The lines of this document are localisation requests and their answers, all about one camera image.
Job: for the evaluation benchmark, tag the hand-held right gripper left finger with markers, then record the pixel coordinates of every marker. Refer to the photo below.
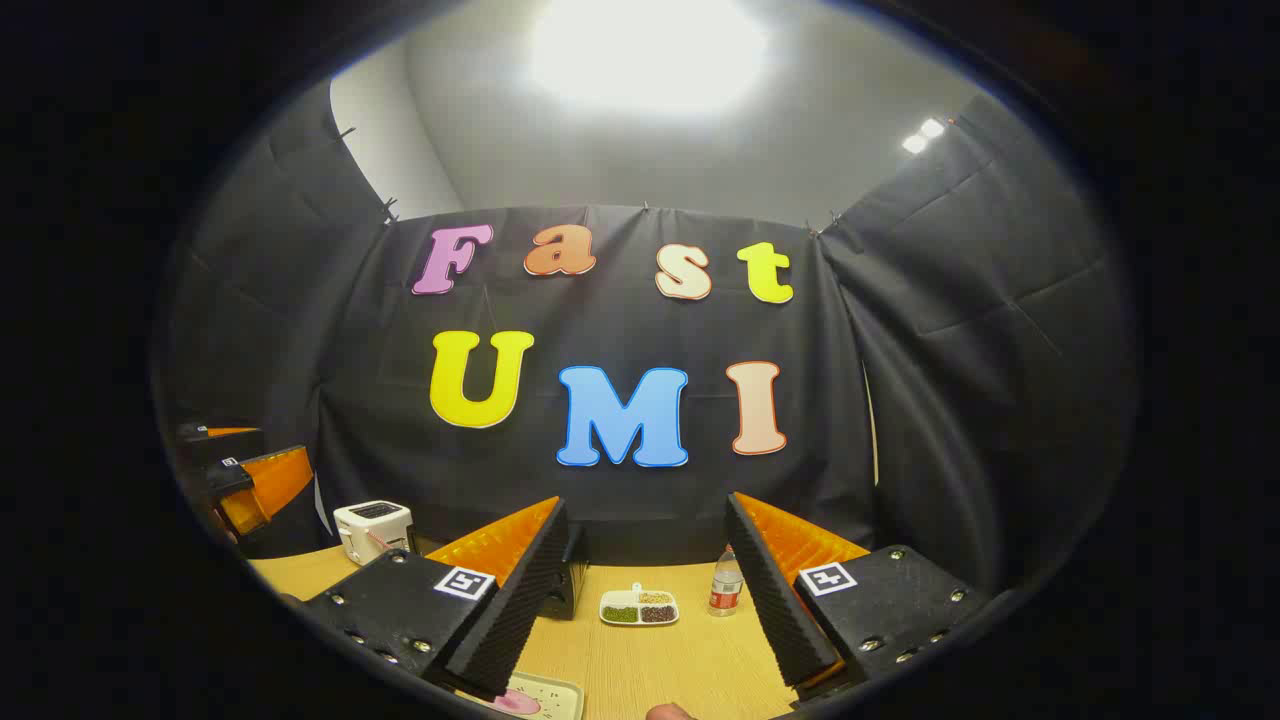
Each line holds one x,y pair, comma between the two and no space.
520,590

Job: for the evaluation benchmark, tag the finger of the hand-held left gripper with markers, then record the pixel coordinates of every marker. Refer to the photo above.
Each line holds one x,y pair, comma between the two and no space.
230,432
275,480

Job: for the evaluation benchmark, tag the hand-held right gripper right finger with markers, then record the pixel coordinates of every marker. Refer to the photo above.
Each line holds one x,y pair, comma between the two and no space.
775,600

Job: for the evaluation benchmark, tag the cream square cherry-print plate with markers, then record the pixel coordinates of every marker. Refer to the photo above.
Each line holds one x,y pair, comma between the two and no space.
560,695

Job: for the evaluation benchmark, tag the pink ham slice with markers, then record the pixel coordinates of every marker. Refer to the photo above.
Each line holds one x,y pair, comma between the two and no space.
515,703

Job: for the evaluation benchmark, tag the clear water bottle red label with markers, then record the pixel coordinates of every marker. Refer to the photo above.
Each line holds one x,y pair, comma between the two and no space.
726,588

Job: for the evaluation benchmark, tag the white toaster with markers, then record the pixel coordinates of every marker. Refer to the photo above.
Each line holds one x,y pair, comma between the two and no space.
365,525

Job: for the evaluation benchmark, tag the white divided dish of beans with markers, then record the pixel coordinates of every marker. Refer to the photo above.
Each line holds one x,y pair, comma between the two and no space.
640,608

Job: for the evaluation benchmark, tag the black backdrop cloth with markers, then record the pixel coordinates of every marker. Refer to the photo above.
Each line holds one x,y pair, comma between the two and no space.
620,330

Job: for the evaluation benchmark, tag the small ceiling light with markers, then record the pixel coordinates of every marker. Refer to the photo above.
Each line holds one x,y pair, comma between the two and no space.
922,136

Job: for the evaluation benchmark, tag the large ceiling light panel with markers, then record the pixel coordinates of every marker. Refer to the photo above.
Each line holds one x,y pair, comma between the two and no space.
650,50

